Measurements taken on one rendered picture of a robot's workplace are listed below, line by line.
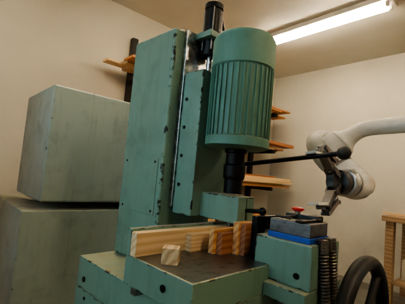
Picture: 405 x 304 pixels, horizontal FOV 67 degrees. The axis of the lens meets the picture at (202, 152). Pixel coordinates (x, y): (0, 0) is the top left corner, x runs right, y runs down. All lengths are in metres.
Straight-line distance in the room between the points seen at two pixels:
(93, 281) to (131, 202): 0.25
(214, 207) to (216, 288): 0.30
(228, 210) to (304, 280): 0.25
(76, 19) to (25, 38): 0.49
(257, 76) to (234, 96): 0.08
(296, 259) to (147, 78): 0.70
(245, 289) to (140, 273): 0.21
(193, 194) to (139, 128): 0.30
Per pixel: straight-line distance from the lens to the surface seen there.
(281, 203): 4.73
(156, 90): 0.98
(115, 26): 3.38
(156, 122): 0.95
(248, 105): 0.78
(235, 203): 0.80
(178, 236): 0.74
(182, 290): 0.57
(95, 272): 0.98
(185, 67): 0.96
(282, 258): 0.70
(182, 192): 0.88
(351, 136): 1.20
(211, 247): 0.75
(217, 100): 0.81
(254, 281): 0.69
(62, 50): 3.10
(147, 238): 0.69
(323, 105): 4.57
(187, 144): 0.88
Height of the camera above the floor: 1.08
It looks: 4 degrees up
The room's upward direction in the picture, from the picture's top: 5 degrees clockwise
